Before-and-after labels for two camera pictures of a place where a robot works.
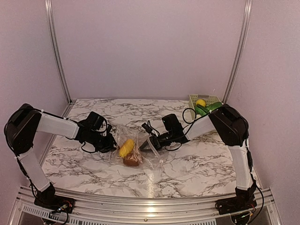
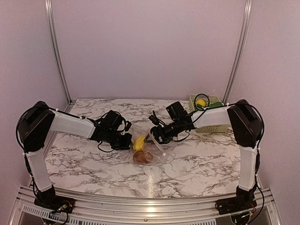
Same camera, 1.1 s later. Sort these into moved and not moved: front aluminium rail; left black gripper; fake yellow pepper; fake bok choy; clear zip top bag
Moved: clear zip top bag; left black gripper
Not moved: fake bok choy; front aluminium rail; fake yellow pepper
